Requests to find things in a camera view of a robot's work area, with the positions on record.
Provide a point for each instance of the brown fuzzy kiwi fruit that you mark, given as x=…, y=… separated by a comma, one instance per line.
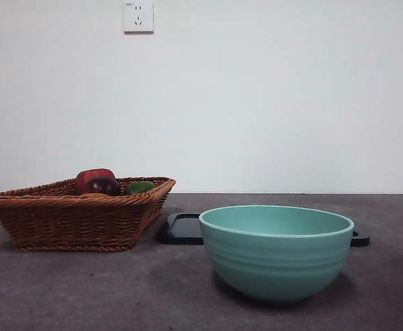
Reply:
x=94, y=195

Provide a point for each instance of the white wall power socket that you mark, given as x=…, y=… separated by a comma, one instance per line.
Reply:
x=138, y=17

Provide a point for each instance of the brown wicker basket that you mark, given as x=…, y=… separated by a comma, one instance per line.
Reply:
x=73, y=224

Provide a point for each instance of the teal ribbed bowl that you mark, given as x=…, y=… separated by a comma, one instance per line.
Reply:
x=277, y=265

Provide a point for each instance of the red apple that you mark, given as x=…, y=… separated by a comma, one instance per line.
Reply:
x=92, y=174

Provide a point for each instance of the dark purple round fruit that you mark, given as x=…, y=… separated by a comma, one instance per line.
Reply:
x=103, y=187

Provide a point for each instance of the green fruit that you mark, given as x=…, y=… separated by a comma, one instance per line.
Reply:
x=138, y=187

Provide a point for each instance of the dark blue rectangular tray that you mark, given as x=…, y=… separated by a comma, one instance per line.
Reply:
x=184, y=231

